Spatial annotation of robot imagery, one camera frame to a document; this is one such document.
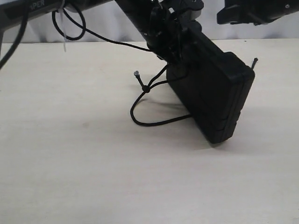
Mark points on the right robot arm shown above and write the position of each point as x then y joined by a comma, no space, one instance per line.
292,7

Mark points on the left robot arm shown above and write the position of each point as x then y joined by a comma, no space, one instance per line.
19,12

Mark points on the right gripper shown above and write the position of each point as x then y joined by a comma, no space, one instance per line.
257,12

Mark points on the black plastic carrying case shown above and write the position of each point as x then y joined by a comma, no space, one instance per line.
213,85

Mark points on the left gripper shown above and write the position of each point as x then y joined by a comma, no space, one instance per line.
164,27

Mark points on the white zip tie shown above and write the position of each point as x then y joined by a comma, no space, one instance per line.
61,15

